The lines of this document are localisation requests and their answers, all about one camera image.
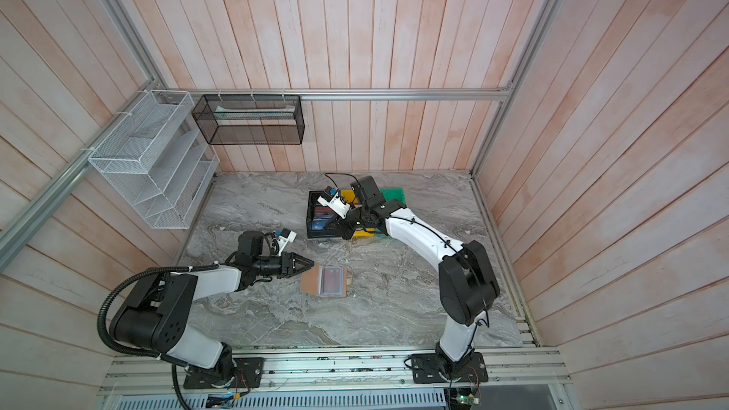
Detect cards in black bin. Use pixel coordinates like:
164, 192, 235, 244
311, 206, 337, 231

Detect black corrugated cable hose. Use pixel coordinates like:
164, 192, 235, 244
96, 264, 220, 410

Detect tan leather card holder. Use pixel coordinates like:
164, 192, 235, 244
300, 264, 349, 298

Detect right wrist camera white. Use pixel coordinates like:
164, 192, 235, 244
317, 187, 351, 218

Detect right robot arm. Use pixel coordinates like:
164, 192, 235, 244
339, 176, 500, 364

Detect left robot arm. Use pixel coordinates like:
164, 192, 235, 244
97, 229, 315, 371

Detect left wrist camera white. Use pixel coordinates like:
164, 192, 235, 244
275, 228, 297, 255

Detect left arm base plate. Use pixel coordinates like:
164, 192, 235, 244
183, 357, 265, 390

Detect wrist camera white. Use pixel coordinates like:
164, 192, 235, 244
275, 228, 297, 255
317, 187, 351, 218

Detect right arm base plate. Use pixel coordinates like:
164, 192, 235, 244
404, 351, 489, 385

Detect black wire mesh basket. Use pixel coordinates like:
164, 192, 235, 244
192, 93, 306, 145

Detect white wire mesh shelf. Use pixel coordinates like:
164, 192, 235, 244
89, 90, 219, 230

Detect green plastic bin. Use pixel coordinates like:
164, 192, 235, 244
381, 188, 406, 203

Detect aluminium mounting rail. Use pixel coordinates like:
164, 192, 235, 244
99, 345, 573, 396

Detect red credit card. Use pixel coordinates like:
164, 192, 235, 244
318, 266, 347, 297

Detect yellow plastic bin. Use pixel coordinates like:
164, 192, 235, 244
340, 189, 376, 238

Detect black plastic bin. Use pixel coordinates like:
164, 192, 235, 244
306, 191, 342, 239

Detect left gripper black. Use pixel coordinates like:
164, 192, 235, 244
253, 251, 314, 278

